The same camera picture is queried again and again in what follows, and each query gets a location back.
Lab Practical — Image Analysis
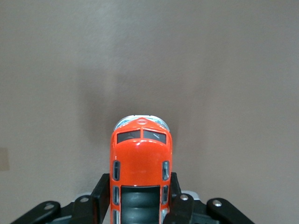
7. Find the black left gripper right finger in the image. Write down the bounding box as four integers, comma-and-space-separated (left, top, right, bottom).
163, 172, 255, 224

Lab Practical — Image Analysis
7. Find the orange toy bus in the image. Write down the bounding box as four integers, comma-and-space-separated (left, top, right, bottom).
109, 114, 173, 224

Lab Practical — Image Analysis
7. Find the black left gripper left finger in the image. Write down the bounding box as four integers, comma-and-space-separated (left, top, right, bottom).
10, 173, 110, 224

